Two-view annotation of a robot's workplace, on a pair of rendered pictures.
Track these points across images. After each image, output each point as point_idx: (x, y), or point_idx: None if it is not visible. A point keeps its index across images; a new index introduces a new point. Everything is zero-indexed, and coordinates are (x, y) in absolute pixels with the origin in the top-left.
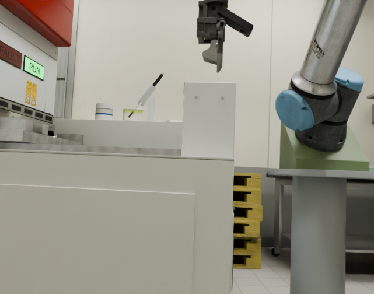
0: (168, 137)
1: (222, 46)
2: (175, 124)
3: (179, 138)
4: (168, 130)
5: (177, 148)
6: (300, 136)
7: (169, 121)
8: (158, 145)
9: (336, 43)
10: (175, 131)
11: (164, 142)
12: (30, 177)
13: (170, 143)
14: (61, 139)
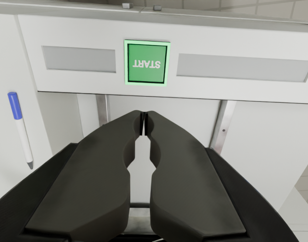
0: (65, 138)
1: (232, 171)
2: (52, 143)
3: (61, 120)
4: (60, 146)
5: (69, 114)
6: None
7: (31, 162)
8: (72, 142)
9: None
10: (58, 135)
11: (69, 138)
12: None
13: (68, 129)
14: (148, 215)
